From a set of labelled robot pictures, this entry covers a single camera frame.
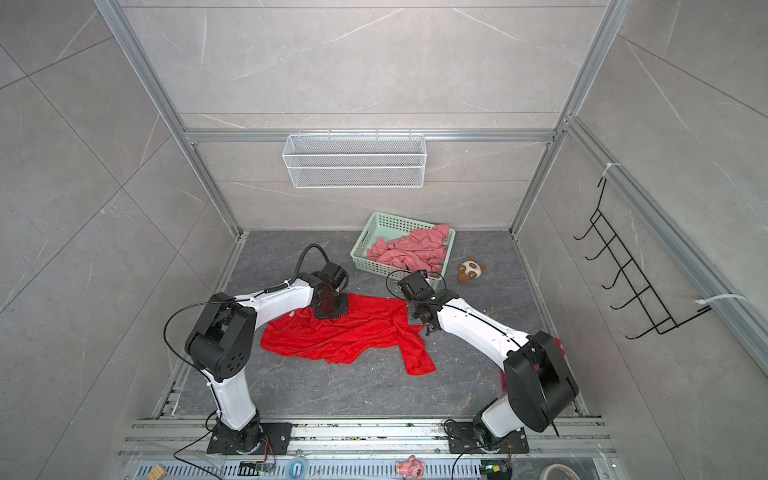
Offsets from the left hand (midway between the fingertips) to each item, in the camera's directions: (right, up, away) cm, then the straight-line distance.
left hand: (344, 305), depth 95 cm
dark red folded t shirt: (+48, -18, -11) cm, 52 cm away
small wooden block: (-40, -35, -27) cm, 59 cm away
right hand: (+25, 0, -6) cm, 25 cm away
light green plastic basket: (+15, +28, +23) cm, 39 cm away
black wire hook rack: (+71, +12, -28) cm, 77 cm away
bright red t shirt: (+9, -4, -2) cm, 11 cm away
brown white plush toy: (+44, +11, +9) cm, 46 cm away
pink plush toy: (+20, -33, -28) cm, 47 cm away
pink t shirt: (+26, +18, +13) cm, 34 cm away
